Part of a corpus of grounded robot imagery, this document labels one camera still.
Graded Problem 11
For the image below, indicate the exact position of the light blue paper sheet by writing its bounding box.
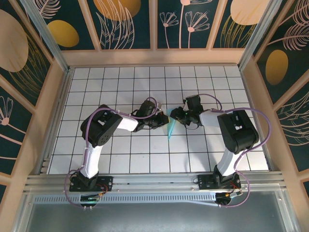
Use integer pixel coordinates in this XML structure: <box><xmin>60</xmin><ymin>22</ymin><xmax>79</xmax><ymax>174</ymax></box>
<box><xmin>166</xmin><ymin>108</ymin><xmax>179</xmax><ymax>141</ymax></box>

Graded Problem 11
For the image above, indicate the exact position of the grey metal plate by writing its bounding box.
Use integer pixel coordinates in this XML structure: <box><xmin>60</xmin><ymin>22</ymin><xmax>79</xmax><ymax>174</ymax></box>
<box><xmin>13</xmin><ymin>190</ymin><xmax>299</xmax><ymax>232</ymax></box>

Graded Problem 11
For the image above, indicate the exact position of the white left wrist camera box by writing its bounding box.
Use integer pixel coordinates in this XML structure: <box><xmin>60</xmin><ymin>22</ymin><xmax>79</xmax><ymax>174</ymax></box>
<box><xmin>156</xmin><ymin>102</ymin><xmax>168</xmax><ymax>114</ymax></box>

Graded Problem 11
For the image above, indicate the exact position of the thin black cable loop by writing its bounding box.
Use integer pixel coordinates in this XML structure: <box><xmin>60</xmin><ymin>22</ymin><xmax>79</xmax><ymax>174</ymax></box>
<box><xmin>184</xmin><ymin>122</ymin><xmax>203</xmax><ymax>130</ymax></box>

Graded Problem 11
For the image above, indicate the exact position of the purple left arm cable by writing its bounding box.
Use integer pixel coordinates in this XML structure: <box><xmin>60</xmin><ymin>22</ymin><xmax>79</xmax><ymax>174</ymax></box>
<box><xmin>64</xmin><ymin>97</ymin><xmax>162</xmax><ymax>210</ymax></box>

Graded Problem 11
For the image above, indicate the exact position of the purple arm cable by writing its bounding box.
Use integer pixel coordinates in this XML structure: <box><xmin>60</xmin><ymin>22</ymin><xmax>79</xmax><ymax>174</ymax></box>
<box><xmin>199</xmin><ymin>93</ymin><xmax>270</xmax><ymax>209</ymax></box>
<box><xmin>64</xmin><ymin>97</ymin><xmax>162</xmax><ymax>210</ymax></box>

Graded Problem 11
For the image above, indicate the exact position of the aluminium side rail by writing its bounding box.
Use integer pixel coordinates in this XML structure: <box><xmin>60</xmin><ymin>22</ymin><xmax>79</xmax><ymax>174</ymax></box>
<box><xmin>38</xmin><ymin>67</ymin><xmax>73</xmax><ymax>174</ymax></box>
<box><xmin>240</xmin><ymin>67</ymin><xmax>277</xmax><ymax>171</ymax></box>

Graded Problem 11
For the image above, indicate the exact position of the aluminium mounting rail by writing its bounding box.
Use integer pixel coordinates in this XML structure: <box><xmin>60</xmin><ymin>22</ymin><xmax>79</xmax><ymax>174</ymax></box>
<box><xmin>23</xmin><ymin>171</ymin><xmax>287</xmax><ymax>195</ymax></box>

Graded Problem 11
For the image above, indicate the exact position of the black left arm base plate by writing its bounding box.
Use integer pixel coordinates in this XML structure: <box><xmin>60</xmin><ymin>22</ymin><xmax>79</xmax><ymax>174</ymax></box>
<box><xmin>69</xmin><ymin>175</ymin><xmax>114</xmax><ymax>192</ymax></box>

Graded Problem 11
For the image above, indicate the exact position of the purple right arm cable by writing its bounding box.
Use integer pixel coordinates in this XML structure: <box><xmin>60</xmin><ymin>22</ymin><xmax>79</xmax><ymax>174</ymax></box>
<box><xmin>199</xmin><ymin>93</ymin><xmax>270</xmax><ymax>209</ymax></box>

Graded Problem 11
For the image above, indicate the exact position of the slotted grey cable duct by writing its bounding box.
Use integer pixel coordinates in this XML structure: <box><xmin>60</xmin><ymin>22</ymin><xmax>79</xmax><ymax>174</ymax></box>
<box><xmin>33</xmin><ymin>194</ymin><xmax>218</xmax><ymax>205</ymax></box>

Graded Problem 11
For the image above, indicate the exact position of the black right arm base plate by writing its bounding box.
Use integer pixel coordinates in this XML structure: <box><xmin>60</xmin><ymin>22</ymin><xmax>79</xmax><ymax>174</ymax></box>
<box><xmin>197</xmin><ymin>173</ymin><xmax>242</xmax><ymax>191</ymax></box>

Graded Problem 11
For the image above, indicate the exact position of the aluminium corner post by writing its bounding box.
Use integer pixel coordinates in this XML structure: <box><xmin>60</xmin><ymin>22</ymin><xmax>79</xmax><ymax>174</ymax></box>
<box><xmin>20</xmin><ymin>0</ymin><xmax>71</xmax><ymax>73</ymax></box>
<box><xmin>238</xmin><ymin>0</ymin><xmax>283</xmax><ymax>71</ymax></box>

